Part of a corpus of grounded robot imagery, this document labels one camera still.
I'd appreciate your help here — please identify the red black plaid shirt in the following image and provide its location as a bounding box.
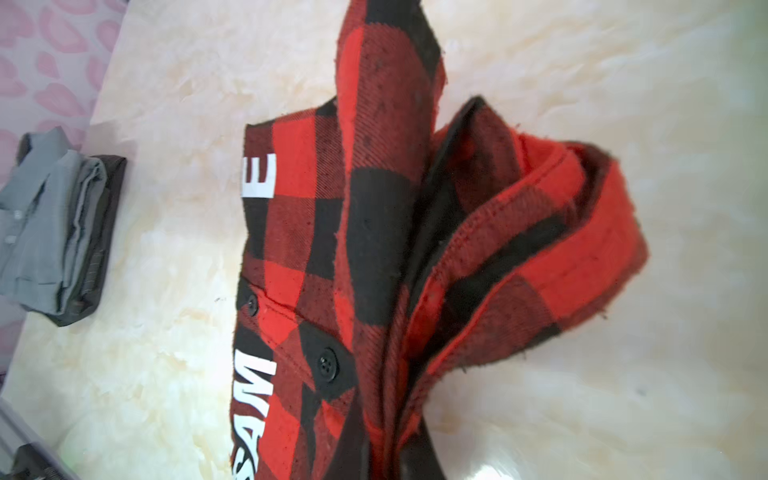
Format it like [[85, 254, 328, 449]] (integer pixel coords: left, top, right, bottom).
[[229, 1, 648, 479]]

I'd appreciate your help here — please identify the folded grey shirt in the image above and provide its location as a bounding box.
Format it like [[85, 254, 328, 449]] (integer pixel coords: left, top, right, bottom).
[[1, 127, 108, 315]]

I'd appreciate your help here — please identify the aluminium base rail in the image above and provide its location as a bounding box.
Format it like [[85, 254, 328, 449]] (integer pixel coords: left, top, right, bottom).
[[1, 399, 79, 480]]

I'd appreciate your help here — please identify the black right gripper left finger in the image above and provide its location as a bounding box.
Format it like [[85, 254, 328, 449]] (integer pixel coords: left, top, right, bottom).
[[324, 398, 369, 480]]

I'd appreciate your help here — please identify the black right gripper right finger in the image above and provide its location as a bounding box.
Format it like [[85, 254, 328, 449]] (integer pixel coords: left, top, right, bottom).
[[399, 420, 446, 480]]

